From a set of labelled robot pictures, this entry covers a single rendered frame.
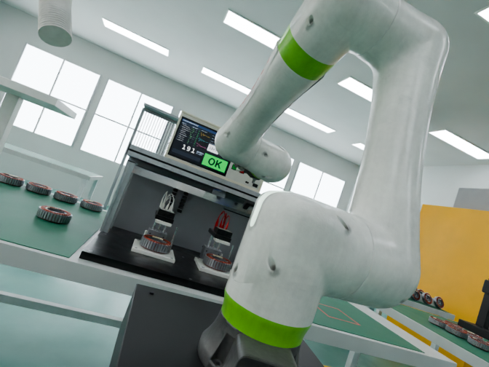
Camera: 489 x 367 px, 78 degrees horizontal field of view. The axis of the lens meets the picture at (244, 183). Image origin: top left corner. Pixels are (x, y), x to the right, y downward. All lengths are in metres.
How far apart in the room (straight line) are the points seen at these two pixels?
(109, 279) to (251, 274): 0.59
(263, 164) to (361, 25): 0.42
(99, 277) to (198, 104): 7.05
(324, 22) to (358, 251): 0.37
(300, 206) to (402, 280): 0.19
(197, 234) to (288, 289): 1.07
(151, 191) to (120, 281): 0.56
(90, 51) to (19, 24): 1.41
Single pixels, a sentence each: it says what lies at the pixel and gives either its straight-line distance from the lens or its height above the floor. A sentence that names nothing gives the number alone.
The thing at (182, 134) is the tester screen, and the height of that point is 1.23.
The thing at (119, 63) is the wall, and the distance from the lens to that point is 8.00.
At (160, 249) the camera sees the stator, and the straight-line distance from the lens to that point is 1.12.
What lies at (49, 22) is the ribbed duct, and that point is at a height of 1.60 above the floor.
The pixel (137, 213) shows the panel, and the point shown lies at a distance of 1.41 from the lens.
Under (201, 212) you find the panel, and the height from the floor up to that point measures 0.95.
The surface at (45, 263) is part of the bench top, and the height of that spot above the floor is 0.73.
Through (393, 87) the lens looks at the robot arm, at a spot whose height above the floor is 1.31.
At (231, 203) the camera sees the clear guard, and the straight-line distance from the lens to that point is 1.05.
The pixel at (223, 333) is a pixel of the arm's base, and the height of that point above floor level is 0.87.
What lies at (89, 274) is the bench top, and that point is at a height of 0.73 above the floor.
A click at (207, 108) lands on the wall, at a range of 7.83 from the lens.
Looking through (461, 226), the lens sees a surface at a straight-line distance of 4.58.
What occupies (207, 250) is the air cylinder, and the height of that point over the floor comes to 0.81.
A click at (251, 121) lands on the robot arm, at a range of 0.74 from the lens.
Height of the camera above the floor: 1.03
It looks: 4 degrees up
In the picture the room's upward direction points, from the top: 20 degrees clockwise
